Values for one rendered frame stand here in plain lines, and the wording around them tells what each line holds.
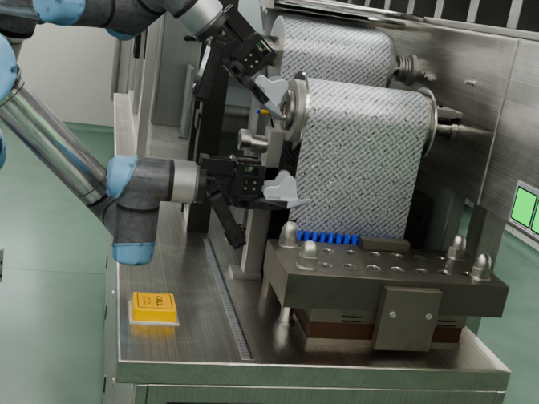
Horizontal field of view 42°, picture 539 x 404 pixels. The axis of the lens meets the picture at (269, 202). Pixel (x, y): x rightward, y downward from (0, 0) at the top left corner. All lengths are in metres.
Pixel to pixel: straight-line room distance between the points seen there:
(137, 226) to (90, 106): 5.66
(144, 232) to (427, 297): 0.49
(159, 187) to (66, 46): 5.63
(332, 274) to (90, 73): 5.80
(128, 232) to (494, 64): 0.71
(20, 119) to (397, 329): 0.73
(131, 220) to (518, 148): 0.66
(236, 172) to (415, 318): 0.39
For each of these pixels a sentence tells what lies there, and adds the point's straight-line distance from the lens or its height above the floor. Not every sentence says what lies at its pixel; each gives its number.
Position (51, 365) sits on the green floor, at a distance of 2.86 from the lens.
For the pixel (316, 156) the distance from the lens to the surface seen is 1.29.
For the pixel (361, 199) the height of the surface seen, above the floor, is 1.11.
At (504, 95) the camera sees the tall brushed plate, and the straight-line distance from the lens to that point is 1.31.
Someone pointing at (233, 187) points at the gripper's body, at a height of 1.12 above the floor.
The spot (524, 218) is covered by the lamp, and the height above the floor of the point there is 1.17.
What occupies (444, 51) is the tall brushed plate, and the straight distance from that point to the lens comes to 1.53.
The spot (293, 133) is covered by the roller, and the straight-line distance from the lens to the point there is 1.29.
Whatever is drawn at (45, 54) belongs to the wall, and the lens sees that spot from 6.83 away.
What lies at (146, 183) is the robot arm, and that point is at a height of 1.11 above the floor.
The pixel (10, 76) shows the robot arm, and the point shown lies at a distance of 1.10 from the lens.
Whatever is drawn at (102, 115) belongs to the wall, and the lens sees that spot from 6.89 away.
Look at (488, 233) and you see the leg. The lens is 1.64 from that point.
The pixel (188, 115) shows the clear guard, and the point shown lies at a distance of 2.29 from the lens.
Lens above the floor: 1.44
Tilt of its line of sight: 16 degrees down
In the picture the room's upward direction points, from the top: 9 degrees clockwise
